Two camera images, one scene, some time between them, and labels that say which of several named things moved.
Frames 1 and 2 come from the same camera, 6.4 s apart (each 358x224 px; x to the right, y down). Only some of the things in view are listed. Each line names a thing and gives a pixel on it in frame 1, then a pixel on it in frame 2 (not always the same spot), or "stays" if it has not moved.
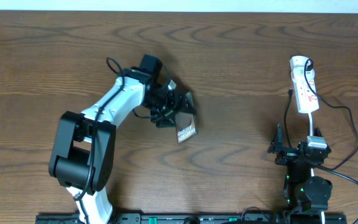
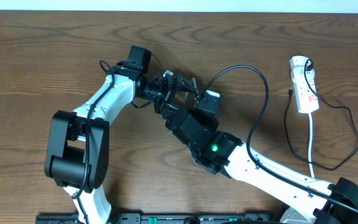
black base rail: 200,218 stays
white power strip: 307,100 stays
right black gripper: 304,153 to 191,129
